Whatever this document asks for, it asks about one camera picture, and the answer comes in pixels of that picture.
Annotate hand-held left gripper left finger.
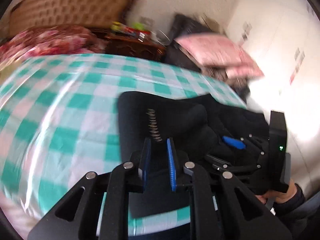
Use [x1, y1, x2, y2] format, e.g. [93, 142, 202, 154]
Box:
[27, 137, 152, 240]

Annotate brown plaid blanket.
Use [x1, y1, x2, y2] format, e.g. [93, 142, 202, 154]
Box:
[204, 66, 250, 90]

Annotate red box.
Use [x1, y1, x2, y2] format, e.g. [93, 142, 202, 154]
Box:
[124, 27, 140, 37]

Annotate black pants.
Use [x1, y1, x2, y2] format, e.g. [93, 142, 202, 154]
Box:
[117, 91, 272, 219]

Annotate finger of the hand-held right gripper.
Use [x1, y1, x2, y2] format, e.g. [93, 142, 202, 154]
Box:
[205, 154, 269, 178]
[222, 134, 270, 155]

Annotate tufted leather carved headboard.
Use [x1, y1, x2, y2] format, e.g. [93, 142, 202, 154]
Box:
[9, 0, 137, 34]

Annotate black leather armchair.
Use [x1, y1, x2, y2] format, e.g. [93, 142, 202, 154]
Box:
[164, 14, 250, 98]

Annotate person's right hand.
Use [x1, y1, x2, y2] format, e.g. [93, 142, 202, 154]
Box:
[257, 181, 299, 208]

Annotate teal white checkered cloth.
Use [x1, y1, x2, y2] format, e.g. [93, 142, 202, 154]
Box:
[0, 52, 248, 238]

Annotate person's right forearm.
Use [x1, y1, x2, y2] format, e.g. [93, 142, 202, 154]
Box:
[272, 184, 315, 230]

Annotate large pink floral pillow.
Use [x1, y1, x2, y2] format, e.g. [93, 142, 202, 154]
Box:
[174, 35, 255, 67]

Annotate dark wooden nightstand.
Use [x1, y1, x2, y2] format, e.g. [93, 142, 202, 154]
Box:
[105, 34, 167, 62]

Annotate red floral quilt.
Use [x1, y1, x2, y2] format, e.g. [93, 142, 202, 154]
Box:
[0, 25, 98, 63]

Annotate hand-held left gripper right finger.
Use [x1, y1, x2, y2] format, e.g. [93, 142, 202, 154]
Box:
[166, 137, 293, 240]

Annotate small pink floral pillow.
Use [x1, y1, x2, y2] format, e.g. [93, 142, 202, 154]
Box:
[226, 64, 265, 79]

